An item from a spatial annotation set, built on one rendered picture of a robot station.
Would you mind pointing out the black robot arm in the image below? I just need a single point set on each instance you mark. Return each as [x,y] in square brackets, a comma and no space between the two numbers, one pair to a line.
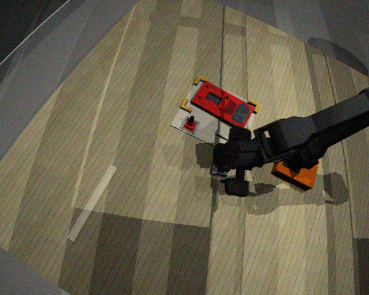
[297,141]

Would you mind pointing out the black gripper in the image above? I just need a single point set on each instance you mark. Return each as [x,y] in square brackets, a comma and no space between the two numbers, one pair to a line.
[238,186]

